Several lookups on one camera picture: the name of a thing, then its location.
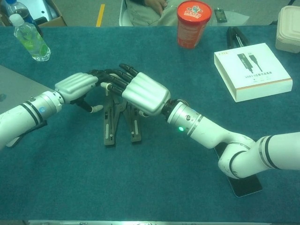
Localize felt table cover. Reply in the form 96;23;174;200
0;25;300;221

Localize dark cola bottle blue label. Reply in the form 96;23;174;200
6;0;38;26

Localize aluminium table edge rail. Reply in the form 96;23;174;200
28;219;300;225

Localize black smartphone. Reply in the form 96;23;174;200
213;145;263;198

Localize cardboard box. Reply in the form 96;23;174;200
35;0;68;27

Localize black folding laptop stand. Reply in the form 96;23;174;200
102;88;143;147

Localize clear water bottle green label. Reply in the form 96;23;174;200
9;13;52;62

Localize small dark handheld device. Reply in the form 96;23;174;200
214;8;227;23

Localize beige takeout container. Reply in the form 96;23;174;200
275;6;300;53

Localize white chair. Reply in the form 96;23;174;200
118;2;132;27

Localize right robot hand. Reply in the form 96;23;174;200
100;63;171;117

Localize silver laptop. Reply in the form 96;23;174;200
0;65;56;148

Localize seated person grey trousers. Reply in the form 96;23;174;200
121;0;181;26

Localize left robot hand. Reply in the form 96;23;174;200
54;69;113;113

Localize orange snack canister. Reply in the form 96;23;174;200
176;0;213;49

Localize white USB cable box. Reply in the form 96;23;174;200
213;43;293;103

